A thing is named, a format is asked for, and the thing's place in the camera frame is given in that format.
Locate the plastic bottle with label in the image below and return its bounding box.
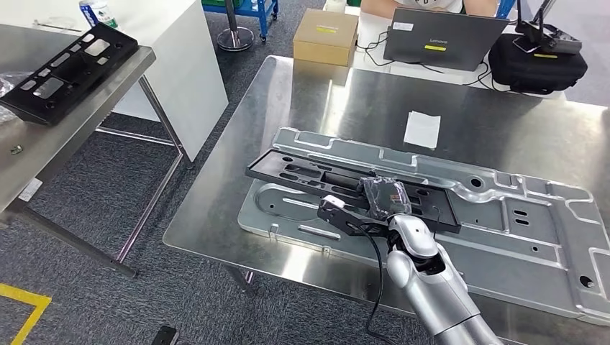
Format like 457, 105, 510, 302
78, 0, 119, 29

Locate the black plastic panel part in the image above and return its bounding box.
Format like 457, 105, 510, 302
245, 148, 463, 235
0, 22, 140, 127

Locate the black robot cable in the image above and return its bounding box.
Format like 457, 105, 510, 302
355, 224, 400, 345

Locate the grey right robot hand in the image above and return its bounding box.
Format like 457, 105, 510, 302
358, 176, 413, 222

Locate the stainless steel table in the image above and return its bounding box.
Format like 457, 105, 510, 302
0, 22, 197, 280

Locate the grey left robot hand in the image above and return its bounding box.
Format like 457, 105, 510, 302
150, 325, 180, 345

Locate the white paper label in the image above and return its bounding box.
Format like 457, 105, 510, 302
18, 178, 45, 204

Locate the clear plastic bag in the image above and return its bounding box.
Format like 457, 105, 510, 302
0, 70, 32, 126

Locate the blue metal post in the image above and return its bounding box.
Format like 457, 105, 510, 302
495, 0, 519, 20

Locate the black bag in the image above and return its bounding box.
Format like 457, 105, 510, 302
488, 32, 588, 95

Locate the yellow floor tape square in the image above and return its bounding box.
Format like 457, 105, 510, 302
0, 282, 53, 345

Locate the white cabinet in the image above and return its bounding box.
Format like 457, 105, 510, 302
0, 0, 231, 164

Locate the stanchion with chrome base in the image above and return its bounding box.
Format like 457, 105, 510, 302
217, 0, 256, 52

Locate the white paper sheet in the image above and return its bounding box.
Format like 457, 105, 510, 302
403, 110, 442, 150

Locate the stamped sheet metal panel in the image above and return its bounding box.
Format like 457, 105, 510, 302
237, 126, 610, 328

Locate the brown cardboard box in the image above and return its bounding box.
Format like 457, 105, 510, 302
292, 8, 360, 68

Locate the person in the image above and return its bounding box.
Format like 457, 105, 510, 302
358, 0, 499, 20

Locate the blue metal cart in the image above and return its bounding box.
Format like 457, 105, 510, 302
201, 0, 281, 43

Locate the grey laptop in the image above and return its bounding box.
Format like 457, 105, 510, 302
383, 6, 510, 73

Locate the black handheld device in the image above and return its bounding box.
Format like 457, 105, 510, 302
512, 0, 583, 55

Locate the stainless steel workbench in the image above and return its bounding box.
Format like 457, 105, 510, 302
162, 55, 610, 345

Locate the white desk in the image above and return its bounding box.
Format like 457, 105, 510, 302
350, 0, 568, 100

